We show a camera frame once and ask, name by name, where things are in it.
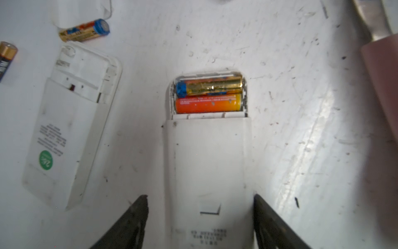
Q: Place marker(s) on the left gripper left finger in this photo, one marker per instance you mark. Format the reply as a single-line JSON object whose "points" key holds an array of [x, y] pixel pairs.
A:
{"points": [[129, 230]]}

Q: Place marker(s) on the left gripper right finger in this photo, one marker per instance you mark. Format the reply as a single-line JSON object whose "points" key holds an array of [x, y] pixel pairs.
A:
{"points": [[271, 230]]}

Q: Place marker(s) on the grey remote control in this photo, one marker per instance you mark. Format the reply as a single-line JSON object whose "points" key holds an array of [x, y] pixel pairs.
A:
{"points": [[209, 201]]}

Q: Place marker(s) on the white remote control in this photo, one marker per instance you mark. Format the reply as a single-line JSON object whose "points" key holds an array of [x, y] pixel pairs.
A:
{"points": [[73, 111]]}

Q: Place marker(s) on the gold blue AAA battery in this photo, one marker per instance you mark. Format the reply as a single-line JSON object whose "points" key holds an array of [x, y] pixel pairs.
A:
{"points": [[86, 31]]}

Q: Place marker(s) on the black gold AAA battery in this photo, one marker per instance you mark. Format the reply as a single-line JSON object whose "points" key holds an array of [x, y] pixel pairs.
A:
{"points": [[8, 52]]}

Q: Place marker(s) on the white battery cover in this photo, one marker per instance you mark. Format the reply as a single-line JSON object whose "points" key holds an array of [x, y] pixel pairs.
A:
{"points": [[66, 14]]}

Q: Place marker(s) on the orange battery in remote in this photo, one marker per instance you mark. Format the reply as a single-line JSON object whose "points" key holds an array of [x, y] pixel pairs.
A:
{"points": [[209, 104]]}

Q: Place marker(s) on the pink handled scraper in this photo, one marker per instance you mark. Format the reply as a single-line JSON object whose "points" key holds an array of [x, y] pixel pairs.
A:
{"points": [[381, 57]]}

